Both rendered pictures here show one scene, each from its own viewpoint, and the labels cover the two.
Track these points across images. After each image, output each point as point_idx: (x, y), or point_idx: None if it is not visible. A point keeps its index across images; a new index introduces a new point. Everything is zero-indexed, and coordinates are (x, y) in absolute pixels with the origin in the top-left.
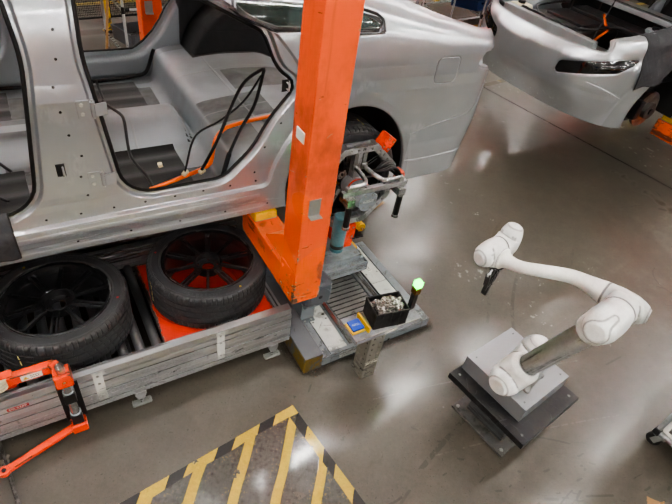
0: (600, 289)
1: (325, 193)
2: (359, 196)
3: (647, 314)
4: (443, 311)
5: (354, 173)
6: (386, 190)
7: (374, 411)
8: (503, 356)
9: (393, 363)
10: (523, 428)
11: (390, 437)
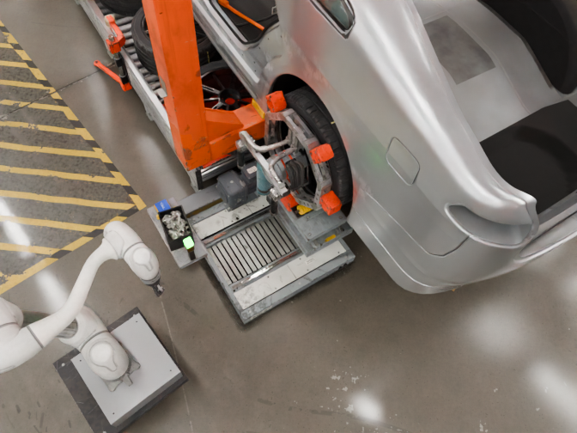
0: (31, 324)
1: (166, 82)
2: (265, 160)
3: None
4: (269, 347)
5: (291, 147)
6: (314, 203)
7: None
8: (138, 351)
9: (191, 287)
10: (69, 368)
11: (113, 279)
